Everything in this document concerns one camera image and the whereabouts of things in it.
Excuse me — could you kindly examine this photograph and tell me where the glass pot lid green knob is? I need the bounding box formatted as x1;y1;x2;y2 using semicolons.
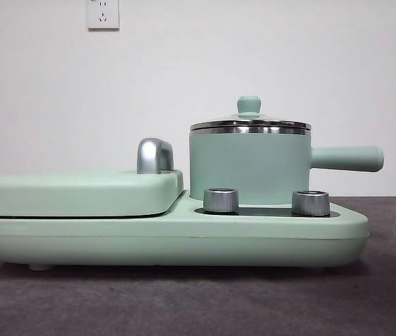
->
189;95;312;131

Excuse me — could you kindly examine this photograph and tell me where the silver control knob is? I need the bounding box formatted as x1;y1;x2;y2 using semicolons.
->
291;190;331;216
203;188;240;214

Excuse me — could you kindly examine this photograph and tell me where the green breakfast maker base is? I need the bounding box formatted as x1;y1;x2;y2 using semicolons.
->
0;188;371;272

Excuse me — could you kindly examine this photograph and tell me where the green griddle lid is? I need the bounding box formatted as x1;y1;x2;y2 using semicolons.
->
0;168;184;215

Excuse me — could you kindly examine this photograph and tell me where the green saucepan with handle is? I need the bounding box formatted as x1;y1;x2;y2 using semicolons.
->
189;125;385;207

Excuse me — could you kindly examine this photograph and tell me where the silver griddle lid handle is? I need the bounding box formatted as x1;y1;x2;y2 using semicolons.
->
136;137;175;175

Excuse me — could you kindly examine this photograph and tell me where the white wall socket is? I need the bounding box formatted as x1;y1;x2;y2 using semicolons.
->
86;0;120;31

